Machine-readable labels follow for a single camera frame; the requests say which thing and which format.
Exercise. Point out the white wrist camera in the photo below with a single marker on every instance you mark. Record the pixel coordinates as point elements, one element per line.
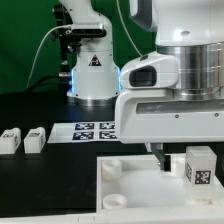
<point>153,75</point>

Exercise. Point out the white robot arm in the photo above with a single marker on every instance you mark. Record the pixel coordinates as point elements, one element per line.
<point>190,30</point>

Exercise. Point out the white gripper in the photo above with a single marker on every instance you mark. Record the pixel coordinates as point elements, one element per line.
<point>143,116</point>

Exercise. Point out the white square tabletop part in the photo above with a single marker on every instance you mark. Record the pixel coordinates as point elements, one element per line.
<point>133,189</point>

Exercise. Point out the white sheet with markers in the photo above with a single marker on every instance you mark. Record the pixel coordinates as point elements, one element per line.
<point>82,132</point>

